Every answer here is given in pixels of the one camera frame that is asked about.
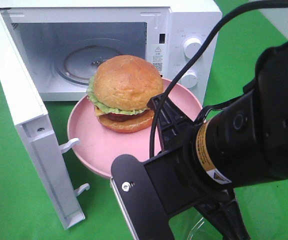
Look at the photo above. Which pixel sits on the glass microwave turntable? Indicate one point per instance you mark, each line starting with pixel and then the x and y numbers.
pixel 78 62

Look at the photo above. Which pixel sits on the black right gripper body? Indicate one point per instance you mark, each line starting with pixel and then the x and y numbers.
pixel 176 132

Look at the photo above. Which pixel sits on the white timer knob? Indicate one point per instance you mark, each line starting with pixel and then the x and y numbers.
pixel 189 79

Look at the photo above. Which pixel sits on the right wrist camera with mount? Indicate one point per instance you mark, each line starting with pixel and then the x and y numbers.
pixel 150 193

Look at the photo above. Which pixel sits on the white microwave oven body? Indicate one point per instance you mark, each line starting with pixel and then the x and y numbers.
pixel 154 30

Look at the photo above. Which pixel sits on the upper white power knob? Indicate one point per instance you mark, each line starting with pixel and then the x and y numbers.
pixel 191 46

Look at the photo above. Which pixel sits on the burger with lettuce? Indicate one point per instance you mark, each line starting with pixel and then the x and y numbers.
pixel 120 91

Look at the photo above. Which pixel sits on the white microwave door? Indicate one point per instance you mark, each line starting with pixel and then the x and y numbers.
pixel 31 120

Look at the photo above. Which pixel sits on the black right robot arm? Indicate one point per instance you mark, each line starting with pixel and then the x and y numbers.
pixel 240 142

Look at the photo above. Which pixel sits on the pink round plate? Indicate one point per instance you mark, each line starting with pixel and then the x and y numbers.
pixel 99 146

